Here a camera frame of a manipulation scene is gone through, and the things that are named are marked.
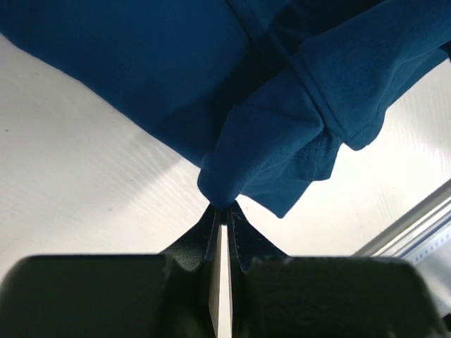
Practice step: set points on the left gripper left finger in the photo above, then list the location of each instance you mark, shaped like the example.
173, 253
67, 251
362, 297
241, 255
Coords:
162, 294

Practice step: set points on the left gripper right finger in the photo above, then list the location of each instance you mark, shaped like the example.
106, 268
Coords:
277, 295

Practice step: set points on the blue t shirt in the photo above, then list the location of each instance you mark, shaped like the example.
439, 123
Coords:
260, 95

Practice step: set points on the aluminium mounting rail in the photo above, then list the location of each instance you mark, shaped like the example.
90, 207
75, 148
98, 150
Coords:
414, 227

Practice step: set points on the white slotted cable duct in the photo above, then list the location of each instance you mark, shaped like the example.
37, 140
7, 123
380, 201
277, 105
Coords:
428, 247

